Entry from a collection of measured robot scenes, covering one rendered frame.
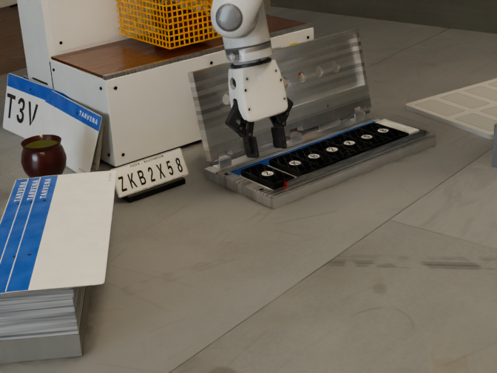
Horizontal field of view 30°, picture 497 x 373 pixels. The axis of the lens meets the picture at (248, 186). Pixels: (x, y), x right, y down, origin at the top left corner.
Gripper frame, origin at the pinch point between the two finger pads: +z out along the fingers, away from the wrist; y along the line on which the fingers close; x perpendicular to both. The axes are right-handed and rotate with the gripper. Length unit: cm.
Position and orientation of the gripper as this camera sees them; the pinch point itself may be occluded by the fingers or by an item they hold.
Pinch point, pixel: (265, 143)
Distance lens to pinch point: 171.6
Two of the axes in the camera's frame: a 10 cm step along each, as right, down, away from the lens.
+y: 7.8, -2.8, 5.6
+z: 1.8, 9.6, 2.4
